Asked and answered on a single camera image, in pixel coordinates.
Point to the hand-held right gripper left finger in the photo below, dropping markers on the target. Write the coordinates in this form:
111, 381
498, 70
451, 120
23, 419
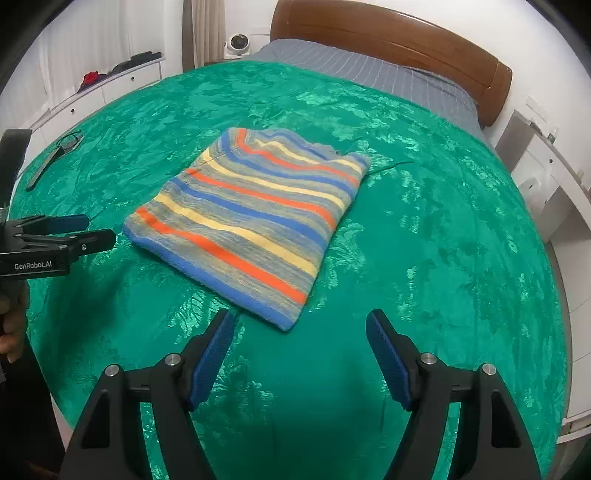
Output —
210, 360

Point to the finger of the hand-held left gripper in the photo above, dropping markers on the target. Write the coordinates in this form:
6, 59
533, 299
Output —
64, 223
92, 241

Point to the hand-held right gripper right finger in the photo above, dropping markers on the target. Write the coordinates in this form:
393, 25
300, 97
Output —
390, 360

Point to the striped knit sweater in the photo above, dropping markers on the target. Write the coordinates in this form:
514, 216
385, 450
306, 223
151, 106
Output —
249, 221

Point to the dark clothes pile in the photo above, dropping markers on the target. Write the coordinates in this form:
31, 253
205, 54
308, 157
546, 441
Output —
136, 62

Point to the person's left hand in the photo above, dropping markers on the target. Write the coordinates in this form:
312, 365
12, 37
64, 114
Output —
13, 332

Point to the green floral blanket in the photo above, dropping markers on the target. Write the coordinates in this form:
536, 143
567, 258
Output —
415, 258

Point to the white drawer cabinet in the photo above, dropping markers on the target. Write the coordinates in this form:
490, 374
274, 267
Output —
92, 99

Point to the red cloth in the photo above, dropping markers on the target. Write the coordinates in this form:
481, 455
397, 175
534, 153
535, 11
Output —
91, 79

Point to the beige curtain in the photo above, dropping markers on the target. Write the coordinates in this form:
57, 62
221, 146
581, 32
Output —
205, 32

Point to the white nightstand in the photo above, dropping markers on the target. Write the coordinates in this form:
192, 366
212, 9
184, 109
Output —
549, 180

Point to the small white fan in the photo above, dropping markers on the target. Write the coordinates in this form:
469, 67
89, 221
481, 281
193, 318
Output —
238, 45

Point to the grey pillow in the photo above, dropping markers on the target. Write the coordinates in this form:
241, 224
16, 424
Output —
369, 74

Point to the wooden headboard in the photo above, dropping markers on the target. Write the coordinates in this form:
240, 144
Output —
397, 41

